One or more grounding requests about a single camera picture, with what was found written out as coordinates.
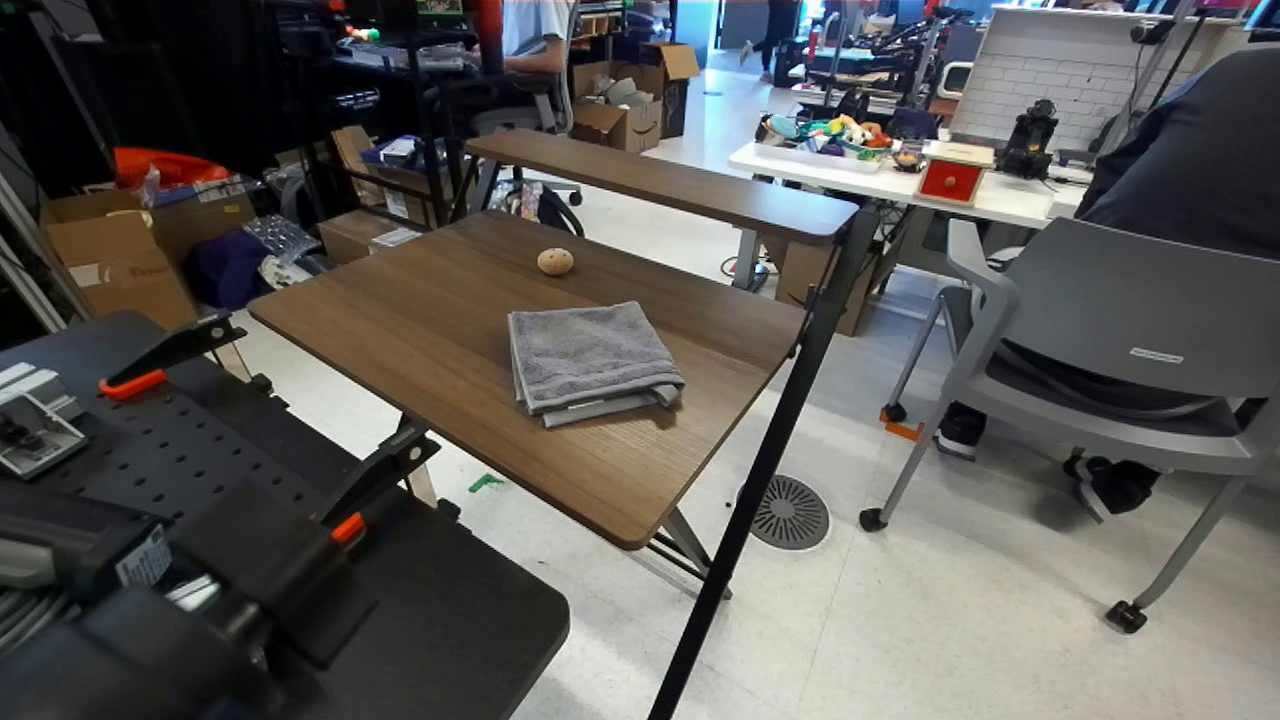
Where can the orange black clamp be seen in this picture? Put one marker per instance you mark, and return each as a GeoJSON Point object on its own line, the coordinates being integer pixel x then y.
{"type": "Point", "coordinates": [299, 570]}
{"type": "Point", "coordinates": [148, 371]}

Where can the round tan wooden ball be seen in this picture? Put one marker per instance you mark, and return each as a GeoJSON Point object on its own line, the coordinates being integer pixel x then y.
{"type": "Point", "coordinates": [557, 262]}

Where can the black camera stand pole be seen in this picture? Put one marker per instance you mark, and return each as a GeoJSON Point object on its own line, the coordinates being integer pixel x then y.
{"type": "Point", "coordinates": [849, 262]}

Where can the seated person dark shirt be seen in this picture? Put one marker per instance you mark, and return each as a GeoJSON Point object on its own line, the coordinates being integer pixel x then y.
{"type": "Point", "coordinates": [1204, 162]}

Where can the cardboard boxes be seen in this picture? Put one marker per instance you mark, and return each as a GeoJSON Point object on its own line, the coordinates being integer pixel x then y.
{"type": "Point", "coordinates": [124, 252]}

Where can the grey towel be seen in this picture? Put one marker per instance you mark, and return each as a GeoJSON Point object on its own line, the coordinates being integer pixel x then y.
{"type": "Point", "coordinates": [591, 362]}

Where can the long wooden bench table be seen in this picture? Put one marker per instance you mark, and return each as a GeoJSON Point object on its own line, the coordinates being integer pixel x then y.
{"type": "Point", "coordinates": [675, 184]}

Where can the white cluttered table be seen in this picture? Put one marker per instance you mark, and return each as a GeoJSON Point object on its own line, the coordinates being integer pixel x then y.
{"type": "Point", "coordinates": [860, 162]}

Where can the red small box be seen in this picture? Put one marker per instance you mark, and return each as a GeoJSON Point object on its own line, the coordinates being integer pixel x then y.
{"type": "Point", "coordinates": [948, 180]}

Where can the grey office chair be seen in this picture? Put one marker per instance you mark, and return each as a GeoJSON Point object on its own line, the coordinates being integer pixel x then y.
{"type": "Point", "coordinates": [1125, 346]}

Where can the black perforated robot base table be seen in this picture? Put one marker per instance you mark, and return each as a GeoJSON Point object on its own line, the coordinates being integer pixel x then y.
{"type": "Point", "coordinates": [124, 520]}

